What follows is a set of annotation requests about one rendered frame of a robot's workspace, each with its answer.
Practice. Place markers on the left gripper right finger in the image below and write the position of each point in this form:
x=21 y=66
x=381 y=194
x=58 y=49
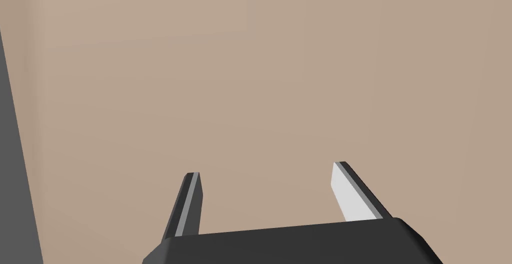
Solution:
x=356 y=200

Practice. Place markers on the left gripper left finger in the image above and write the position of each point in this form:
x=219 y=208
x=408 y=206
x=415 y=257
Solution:
x=186 y=208

